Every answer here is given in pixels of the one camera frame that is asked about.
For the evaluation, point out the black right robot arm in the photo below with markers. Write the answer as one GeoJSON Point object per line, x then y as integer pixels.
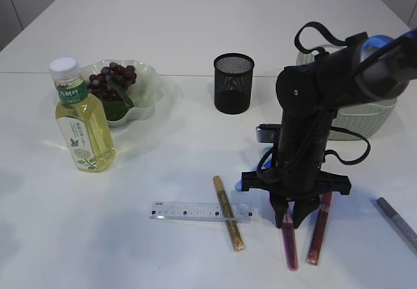
{"type": "Point", "coordinates": [365, 69]}

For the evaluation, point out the green wavy plate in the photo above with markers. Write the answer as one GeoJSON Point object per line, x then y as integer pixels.
{"type": "Point", "coordinates": [144, 93]}

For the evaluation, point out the green woven plastic basket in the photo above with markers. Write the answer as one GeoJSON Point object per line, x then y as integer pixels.
{"type": "Point", "coordinates": [365, 119]}

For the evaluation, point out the pink purple scissors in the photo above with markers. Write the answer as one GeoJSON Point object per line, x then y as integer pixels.
{"type": "Point", "coordinates": [289, 242]}

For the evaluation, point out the gold glitter glue pen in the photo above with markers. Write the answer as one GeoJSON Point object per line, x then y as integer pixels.
{"type": "Point", "coordinates": [234, 234]}

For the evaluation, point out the silver glitter glue pen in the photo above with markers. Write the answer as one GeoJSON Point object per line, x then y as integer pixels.
{"type": "Point", "coordinates": [405, 229]}

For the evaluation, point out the clear plastic ruler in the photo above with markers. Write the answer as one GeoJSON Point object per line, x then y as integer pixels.
{"type": "Point", "coordinates": [201, 211]}

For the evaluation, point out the red glitter glue pen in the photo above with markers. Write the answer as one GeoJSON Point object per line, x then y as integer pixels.
{"type": "Point", "coordinates": [319, 230]}

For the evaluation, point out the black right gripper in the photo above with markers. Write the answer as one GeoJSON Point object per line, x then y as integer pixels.
{"type": "Point", "coordinates": [299, 185]}

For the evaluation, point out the purple grape bunch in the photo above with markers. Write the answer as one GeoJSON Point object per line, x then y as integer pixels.
{"type": "Point", "coordinates": [110, 86]}

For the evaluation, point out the blue scissors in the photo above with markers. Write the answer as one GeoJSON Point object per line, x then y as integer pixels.
{"type": "Point", "coordinates": [254, 179]}

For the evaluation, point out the black mesh pen holder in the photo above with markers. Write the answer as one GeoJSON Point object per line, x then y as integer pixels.
{"type": "Point", "coordinates": [233, 74]}

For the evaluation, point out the jasmine tea bottle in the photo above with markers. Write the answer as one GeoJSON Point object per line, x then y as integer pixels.
{"type": "Point", "coordinates": [81, 118]}

